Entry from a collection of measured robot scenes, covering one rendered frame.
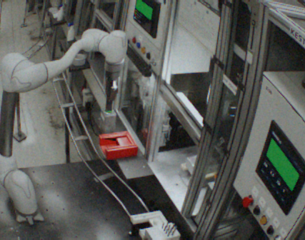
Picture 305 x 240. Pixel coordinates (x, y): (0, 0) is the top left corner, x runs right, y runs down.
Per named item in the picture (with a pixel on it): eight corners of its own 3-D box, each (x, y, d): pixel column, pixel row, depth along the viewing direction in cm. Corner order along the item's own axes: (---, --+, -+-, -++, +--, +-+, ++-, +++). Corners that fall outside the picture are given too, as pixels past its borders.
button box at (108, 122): (98, 126, 242) (100, 106, 235) (113, 124, 245) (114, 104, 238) (103, 135, 236) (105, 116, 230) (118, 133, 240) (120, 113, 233)
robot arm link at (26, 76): (49, 64, 174) (36, 55, 181) (19, 76, 161) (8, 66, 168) (46, 91, 181) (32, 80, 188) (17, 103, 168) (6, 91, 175)
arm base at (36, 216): (19, 228, 194) (17, 221, 191) (11, 200, 210) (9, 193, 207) (46, 226, 201) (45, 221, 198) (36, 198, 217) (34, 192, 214)
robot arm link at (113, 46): (130, 58, 218) (111, 50, 224) (134, 32, 209) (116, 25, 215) (113, 66, 211) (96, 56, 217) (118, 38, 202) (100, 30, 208)
